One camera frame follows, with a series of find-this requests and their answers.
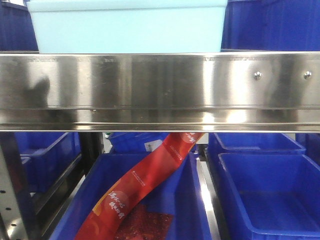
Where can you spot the red printed paper banner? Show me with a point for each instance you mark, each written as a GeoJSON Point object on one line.
{"type": "Point", "coordinates": [105, 218]}

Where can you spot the dark blue bin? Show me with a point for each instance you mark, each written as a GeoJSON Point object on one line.
{"type": "Point", "coordinates": [249, 143]}
{"type": "Point", "coordinates": [179, 195]}
{"type": "Point", "coordinates": [141, 142]}
{"type": "Point", "coordinates": [270, 197]}
{"type": "Point", "coordinates": [45, 155]}

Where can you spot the dark blue crate upper shelf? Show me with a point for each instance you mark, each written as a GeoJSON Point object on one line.
{"type": "Point", "coordinates": [272, 25]}

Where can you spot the stainless steel shelf rail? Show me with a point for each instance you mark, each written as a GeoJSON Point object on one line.
{"type": "Point", "coordinates": [189, 92]}

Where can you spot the dark blue bin rear centre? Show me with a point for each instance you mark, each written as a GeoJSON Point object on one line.
{"type": "Point", "coordinates": [141, 142]}

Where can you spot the red glitter paper sheet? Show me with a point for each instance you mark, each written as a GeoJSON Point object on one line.
{"type": "Point", "coordinates": [141, 224]}

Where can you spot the dark blue crate far left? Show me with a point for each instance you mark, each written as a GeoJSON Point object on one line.
{"type": "Point", "coordinates": [16, 28]}

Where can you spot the shelf rail screw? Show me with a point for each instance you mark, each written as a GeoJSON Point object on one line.
{"type": "Point", "coordinates": [257, 75]}
{"type": "Point", "coordinates": [307, 75]}

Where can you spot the dark blue bin rear right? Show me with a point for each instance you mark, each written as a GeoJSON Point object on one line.
{"type": "Point", "coordinates": [249, 143]}

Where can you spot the dark blue bin rear left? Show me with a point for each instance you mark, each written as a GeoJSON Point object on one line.
{"type": "Point", "coordinates": [45, 155]}

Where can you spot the roller track strip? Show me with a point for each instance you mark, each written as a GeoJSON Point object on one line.
{"type": "Point", "coordinates": [213, 209]}

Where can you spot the light blue plastic bin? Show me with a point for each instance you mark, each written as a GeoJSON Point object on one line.
{"type": "Point", "coordinates": [127, 26]}

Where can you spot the perforated metal shelf post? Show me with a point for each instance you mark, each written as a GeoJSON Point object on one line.
{"type": "Point", "coordinates": [16, 206]}

